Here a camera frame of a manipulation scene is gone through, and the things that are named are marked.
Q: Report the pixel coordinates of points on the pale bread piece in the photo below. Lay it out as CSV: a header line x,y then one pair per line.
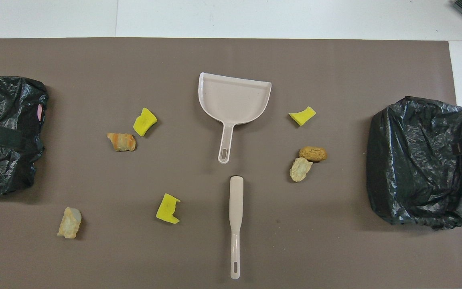
x,y
300,169
69,222

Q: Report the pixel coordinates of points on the orange striped bread piece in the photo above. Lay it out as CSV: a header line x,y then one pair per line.
x,y
122,141

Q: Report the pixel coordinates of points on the yellow sponge piece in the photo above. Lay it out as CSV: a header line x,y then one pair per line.
x,y
144,121
302,116
167,208

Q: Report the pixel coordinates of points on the brown round bread piece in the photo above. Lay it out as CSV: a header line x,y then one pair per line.
x,y
313,153

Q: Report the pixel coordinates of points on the beige plastic dustpan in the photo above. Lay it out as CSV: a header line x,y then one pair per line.
x,y
233,100

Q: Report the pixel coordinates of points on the beige hand brush black bristles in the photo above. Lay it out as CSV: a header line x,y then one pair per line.
x,y
236,200

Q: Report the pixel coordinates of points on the black bag bin pink spot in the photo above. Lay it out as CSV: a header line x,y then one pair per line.
x,y
6,100

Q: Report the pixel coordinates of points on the black trash bag bin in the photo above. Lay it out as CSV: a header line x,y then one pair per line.
x,y
415,160

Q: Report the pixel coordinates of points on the brown table mat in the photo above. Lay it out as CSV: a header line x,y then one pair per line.
x,y
215,52

